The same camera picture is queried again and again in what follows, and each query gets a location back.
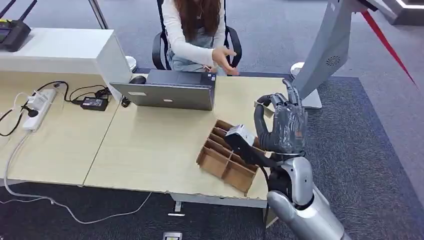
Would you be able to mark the white cabinet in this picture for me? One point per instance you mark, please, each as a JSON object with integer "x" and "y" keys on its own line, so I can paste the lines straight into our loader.
{"x": 66, "y": 49}

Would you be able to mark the white power strip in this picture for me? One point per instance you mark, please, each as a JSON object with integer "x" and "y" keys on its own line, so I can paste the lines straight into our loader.
{"x": 39, "y": 109}

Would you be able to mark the grey display kiosk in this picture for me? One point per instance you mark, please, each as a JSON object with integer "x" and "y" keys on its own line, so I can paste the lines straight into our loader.
{"x": 328, "y": 49}

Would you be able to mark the dark speckled floor rug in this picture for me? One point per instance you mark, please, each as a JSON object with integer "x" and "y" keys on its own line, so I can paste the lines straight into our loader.
{"x": 348, "y": 149}

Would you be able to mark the person's hand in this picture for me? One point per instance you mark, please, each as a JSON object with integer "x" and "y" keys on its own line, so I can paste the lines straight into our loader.
{"x": 222, "y": 58}

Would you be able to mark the wooden compartment box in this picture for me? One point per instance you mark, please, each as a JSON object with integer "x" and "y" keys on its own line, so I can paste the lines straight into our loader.
{"x": 218, "y": 162}

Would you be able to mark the white desk leg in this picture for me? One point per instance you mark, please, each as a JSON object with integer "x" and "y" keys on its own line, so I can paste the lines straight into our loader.
{"x": 270, "y": 217}
{"x": 177, "y": 207}

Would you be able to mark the black office chair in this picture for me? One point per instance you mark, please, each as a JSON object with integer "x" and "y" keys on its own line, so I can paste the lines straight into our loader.
{"x": 157, "y": 49}

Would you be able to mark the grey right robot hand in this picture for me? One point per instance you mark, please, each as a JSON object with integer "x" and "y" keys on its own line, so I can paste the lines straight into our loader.
{"x": 288, "y": 129}

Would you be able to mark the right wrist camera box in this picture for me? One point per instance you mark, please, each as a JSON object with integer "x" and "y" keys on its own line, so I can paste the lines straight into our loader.
{"x": 240, "y": 136}

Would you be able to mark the black power adapter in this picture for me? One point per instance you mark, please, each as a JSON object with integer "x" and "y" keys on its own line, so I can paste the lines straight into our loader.
{"x": 94, "y": 103}

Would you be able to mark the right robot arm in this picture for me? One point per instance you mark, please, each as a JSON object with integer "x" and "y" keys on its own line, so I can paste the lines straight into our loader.
{"x": 304, "y": 205}

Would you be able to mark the grey laptop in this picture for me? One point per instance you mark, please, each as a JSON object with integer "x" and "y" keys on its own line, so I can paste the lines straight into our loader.
{"x": 172, "y": 94}

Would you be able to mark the black computer mouse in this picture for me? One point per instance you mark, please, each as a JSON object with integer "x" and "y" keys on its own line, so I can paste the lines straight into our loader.
{"x": 137, "y": 80}

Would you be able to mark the grey platform with light strip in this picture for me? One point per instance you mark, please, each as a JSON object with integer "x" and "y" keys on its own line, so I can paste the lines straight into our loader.
{"x": 404, "y": 11}

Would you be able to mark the person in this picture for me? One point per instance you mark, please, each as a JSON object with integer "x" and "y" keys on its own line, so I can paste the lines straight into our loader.
{"x": 192, "y": 30}

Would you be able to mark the floor socket plate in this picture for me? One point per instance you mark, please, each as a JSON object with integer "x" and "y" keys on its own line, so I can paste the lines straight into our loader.
{"x": 172, "y": 236}

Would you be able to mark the black router with antennas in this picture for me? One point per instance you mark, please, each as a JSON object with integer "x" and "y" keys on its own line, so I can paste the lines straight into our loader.
{"x": 13, "y": 34}

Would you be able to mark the red barrier tape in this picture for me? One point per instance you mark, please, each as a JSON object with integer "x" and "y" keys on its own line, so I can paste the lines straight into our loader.
{"x": 387, "y": 46}

